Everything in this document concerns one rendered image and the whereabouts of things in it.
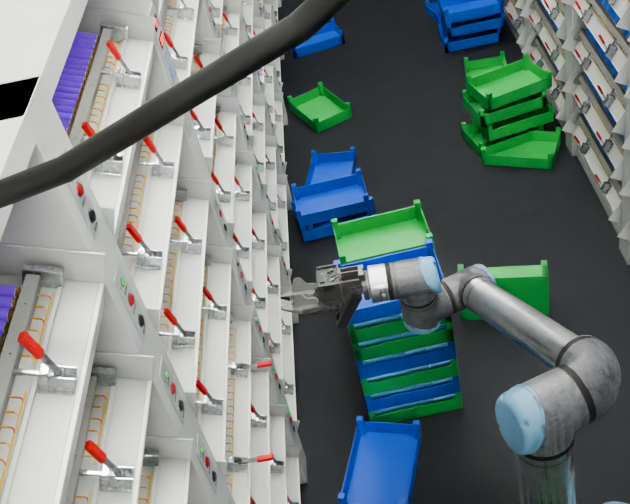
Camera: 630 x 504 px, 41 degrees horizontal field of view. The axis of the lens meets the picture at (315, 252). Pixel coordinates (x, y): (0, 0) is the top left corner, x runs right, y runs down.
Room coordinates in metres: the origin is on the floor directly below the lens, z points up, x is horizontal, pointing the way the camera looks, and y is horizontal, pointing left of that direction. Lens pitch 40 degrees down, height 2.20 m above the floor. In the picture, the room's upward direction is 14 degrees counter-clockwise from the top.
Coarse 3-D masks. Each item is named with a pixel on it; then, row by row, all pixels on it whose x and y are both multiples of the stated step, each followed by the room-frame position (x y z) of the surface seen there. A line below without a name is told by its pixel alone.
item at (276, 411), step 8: (272, 408) 1.56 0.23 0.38; (280, 408) 1.56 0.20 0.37; (272, 416) 1.56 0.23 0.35; (280, 416) 1.56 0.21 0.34; (272, 424) 1.54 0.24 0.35; (280, 424) 1.54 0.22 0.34; (272, 432) 1.51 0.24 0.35; (280, 432) 1.51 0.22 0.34; (272, 440) 1.48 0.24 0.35; (280, 440) 1.48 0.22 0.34; (272, 448) 1.45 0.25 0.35; (280, 448) 1.45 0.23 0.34; (280, 456) 1.43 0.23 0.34; (272, 464) 1.38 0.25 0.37; (280, 464) 1.39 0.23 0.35; (272, 472) 1.38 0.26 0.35; (280, 472) 1.37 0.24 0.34; (272, 480) 1.35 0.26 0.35; (280, 480) 1.35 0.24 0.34; (272, 488) 1.33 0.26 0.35; (280, 488) 1.33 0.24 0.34; (272, 496) 1.30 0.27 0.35; (280, 496) 1.30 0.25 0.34
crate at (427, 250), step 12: (408, 252) 1.89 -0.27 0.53; (420, 252) 1.89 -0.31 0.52; (432, 252) 1.87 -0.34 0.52; (348, 264) 1.90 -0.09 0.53; (360, 264) 1.90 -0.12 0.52; (372, 264) 1.90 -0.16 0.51; (396, 300) 1.70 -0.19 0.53; (360, 312) 1.71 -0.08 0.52; (372, 312) 1.70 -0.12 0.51; (384, 312) 1.70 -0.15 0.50; (396, 312) 1.70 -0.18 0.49; (348, 324) 1.71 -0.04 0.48
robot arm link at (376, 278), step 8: (376, 264) 1.48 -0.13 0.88; (368, 272) 1.45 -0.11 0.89; (376, 272) 1.45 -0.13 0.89; (384, 272) 1.44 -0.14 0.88; (368, 280) 1.44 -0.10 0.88; (376, 280) 1.43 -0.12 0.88; (384, 280) 1.43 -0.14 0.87; (368, 288) 1.43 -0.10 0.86; (376, 288) 1.42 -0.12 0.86; (384, 288) 1.42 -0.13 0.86; (376, 296) 1.42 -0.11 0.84; (384, 296) 1.41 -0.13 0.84
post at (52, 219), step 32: (32, 96) 0.91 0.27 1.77; (32, 128) 0.88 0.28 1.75; (32, 160) 0.87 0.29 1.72; (64, 192) 0.88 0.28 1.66; (32, 224) 0.87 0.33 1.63; (64, 224) 0.87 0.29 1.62; (128, 320) 0.88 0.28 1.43; (128, 352) 0.87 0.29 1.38; (160, 352) 0.94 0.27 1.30; (160, 384) 0.89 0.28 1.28; (160, 416) 0.87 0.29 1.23; (192, 416) 0.95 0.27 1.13; (192, 448) 0.89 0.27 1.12; (192, 480) 0.87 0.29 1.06; (224, 480) 0.96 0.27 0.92
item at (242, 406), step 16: (240, 320) 1.56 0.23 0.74; (240, 336) 1.51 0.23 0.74; (240, 352) 1.45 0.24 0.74; (240, 384) 1.35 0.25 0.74; (240, 400) 1.31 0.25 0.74; (240, 416) 1.26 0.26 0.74; (240, 432) 1.21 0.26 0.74; (240, 448) 1.17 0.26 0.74; (240, 480) 1.09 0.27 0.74; (240, 496) 1.05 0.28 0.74
